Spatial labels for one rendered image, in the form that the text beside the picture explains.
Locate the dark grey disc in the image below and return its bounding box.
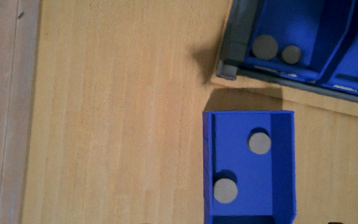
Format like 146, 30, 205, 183
249, 35, 279, 61

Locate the grey round disc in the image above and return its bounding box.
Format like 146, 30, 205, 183
213, 176, 238, 204

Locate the grey metal disc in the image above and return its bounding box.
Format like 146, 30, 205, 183
247, 132, 272, 155
280, 46, 302, 66

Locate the blue bin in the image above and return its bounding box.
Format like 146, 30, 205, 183
241, 0, 357, 81
203, 111, 297, 224
316, 0, 358, 96

